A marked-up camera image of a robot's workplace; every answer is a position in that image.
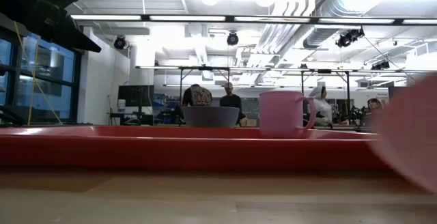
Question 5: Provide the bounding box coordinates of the blue bowl grey outside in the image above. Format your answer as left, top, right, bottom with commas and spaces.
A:
183, 106, 240, 128

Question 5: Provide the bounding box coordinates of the pink mug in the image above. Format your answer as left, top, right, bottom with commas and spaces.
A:
258, 91, 318, 139

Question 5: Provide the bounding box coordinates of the pink plate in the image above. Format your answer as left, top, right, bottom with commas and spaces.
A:
370, 75, 437, 194

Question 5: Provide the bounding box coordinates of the red plastic tray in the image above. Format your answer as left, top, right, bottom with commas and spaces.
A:
0, 124, 390, 170

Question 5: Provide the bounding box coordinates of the large window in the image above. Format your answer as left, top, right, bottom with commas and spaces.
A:
0, 32, 83, 125

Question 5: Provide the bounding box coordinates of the person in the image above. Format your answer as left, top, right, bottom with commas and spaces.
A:
182, 83, 213, 108
308, 85, 335, 127
219, 82, 246, 124
366, 98, 384, 115

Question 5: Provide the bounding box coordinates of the overhead light bar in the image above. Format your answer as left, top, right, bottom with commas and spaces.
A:
70, 14, 437, 27

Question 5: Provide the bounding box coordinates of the yellow hanging cable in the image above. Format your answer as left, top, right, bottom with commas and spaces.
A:
12, 21, 64, 126

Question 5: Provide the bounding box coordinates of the black wall monitor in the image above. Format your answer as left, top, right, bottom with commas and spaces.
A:
117, 85, 155, 108

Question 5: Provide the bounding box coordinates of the black rig frame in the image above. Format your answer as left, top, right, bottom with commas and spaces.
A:
177, 65, 352, 126

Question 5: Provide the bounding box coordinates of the silver ventilation duct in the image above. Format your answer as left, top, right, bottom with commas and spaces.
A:
302, 0, 380, 50

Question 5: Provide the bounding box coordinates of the black hanging camera cluster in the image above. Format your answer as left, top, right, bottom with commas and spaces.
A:
335, 27, 366, 48

